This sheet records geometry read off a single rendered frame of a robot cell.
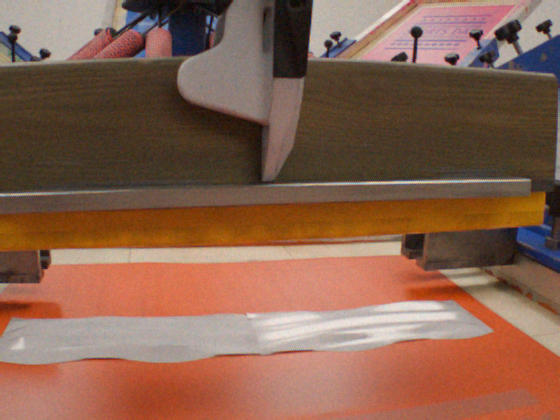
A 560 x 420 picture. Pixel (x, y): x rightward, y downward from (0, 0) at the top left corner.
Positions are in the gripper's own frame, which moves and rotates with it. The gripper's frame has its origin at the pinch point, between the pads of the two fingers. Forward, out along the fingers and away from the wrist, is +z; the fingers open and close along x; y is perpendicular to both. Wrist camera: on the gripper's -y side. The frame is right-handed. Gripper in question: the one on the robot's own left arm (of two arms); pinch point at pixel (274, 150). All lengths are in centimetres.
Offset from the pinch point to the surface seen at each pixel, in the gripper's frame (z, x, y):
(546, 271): 10.4, -6.6, -25.6
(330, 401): 13.7, 3.6, -3.0
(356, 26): -59, -426, -157
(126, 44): -11, -81, 13
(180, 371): 13.7, -1.1, 5.2
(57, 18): -57, -426, 89
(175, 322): 13.0, -7.1, 5.2
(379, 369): 13.6, 0.5, -7.2
